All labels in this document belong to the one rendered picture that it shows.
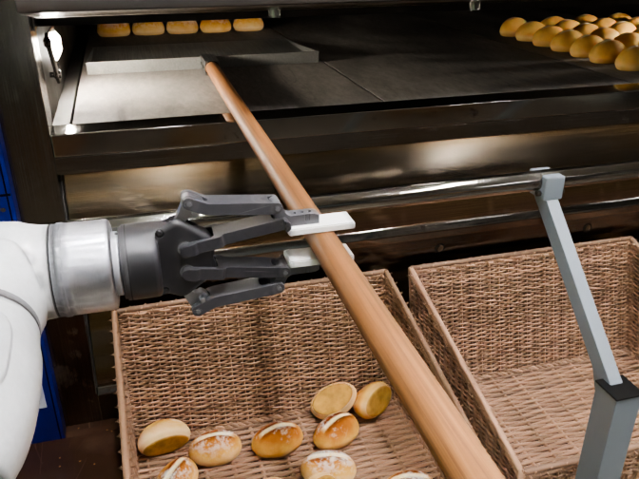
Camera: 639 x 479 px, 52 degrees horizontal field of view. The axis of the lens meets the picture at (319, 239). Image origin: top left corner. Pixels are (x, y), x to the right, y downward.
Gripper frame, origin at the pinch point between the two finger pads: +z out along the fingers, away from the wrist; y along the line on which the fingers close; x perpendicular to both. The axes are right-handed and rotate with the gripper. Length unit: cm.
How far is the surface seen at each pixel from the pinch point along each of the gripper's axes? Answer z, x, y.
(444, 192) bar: 22.2, -15.8, 3.0
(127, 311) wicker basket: -23, -49, 35
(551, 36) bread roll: 96, -104, -2
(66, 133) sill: -29, -53, 2
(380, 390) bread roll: 24, -39, 55
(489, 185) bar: 29.0, -16.0, 2.8
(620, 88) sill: 81, -56, 1
